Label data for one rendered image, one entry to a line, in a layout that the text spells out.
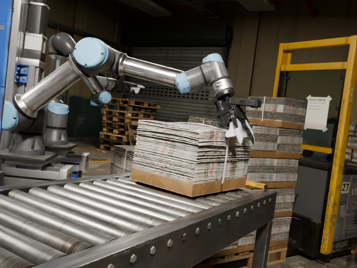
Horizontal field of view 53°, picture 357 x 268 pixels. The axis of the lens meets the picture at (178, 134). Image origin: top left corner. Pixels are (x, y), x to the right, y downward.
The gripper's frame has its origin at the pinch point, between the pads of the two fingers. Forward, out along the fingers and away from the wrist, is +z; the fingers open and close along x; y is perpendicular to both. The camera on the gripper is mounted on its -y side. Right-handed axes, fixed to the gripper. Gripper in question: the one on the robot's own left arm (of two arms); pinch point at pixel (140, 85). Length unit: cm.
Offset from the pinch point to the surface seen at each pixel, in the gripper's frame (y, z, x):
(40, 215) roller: 24, -87, 147
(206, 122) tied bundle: 16, 39, 30
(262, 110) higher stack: 3, 98, 19
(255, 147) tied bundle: 27, 74, 45
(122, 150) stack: 39, -18, 31
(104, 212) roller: 24, -71, 147
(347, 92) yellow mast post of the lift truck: -24, 154, 49
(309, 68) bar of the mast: -39, 152, 8
